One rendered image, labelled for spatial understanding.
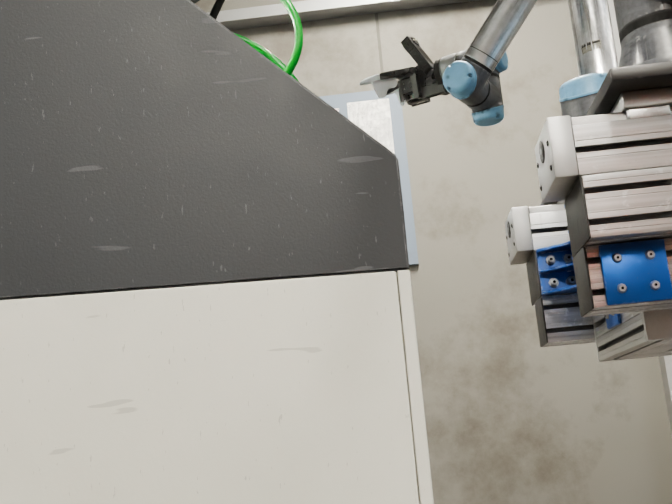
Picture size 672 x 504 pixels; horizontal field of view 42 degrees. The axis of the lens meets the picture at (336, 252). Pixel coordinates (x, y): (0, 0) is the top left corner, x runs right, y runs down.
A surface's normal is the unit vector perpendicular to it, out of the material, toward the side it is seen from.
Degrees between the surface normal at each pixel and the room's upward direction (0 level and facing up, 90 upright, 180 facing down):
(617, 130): 90
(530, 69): 90
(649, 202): 90
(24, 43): 90
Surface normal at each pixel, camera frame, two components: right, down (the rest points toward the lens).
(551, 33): -0.09, -0.21
